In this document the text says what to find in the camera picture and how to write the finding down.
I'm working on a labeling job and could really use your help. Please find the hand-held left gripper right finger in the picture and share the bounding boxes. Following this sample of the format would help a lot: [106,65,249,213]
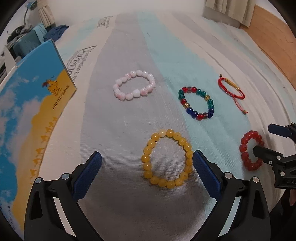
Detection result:
[192,150,271,241]

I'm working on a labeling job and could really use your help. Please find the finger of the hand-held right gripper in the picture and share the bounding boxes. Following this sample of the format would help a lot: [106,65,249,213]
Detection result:
[268,123,296,139]
[253,146,296,188]

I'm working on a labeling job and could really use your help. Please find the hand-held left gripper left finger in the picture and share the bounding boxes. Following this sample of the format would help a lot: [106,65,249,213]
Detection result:
[24,151,102,241]

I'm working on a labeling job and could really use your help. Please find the red bead bracelet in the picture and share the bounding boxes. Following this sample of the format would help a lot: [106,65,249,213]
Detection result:
[239,130,264,171]

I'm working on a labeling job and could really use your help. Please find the yellow bead bracelet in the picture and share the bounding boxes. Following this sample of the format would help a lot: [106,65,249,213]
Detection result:
[142,129,194,188]

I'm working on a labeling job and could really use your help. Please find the red cord bracelet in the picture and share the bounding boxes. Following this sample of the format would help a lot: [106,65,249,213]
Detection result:
[218,74,249,114]

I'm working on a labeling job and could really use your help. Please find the multicolour glass bead bracelet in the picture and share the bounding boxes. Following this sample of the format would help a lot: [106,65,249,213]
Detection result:
[178,86,215,121]

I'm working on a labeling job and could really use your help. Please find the sky print cardboard box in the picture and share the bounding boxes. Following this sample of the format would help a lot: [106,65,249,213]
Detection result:
[0,39,77,234]

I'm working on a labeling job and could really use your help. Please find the pink bead bracelet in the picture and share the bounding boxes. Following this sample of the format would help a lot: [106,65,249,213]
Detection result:
[113,70,156,101]

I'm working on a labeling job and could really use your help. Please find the beige curtain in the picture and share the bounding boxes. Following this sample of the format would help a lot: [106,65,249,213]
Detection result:
[205,0,256,28]
[37,2,57,29]

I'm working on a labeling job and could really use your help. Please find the striped bed sheet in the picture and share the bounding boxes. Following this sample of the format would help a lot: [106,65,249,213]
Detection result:
[44,11,296,241]

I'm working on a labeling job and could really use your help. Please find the teal suitcase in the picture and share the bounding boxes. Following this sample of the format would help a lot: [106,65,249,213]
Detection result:
[13,30,43,62]

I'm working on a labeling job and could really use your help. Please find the dark blue clothes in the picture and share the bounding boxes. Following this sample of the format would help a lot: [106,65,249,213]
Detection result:
[44,24,69,41]

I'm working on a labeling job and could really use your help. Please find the light blue towel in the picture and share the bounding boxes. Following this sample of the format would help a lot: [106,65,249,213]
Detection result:
[32,23,47,43]

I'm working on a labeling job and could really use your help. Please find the black bag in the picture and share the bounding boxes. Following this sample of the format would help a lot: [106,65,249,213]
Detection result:
[7,25,26,43]

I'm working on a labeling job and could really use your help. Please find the blue desk lamp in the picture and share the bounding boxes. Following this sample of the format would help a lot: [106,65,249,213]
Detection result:
[23,0,38,25]

